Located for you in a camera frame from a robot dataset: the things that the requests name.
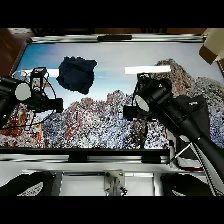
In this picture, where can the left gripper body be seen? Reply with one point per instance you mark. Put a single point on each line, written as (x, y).
(50, 104)

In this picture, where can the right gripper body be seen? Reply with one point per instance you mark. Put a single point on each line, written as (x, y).
(130, 112)

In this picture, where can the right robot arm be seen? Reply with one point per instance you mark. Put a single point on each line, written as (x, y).
(180, 116)

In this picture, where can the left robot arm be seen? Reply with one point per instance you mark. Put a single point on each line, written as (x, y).
(9, 91)

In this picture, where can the dark blue garment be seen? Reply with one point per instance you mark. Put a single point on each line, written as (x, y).
(77, 75)

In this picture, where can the cardboard box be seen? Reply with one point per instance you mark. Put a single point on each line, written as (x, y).
(214, 45)

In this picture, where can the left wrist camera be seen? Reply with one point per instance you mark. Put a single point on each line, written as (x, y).
(38, 74)

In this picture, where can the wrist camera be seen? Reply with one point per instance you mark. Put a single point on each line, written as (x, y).
(38, 74)
(143, 77)

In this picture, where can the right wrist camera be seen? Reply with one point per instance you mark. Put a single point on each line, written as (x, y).
(143, 77)

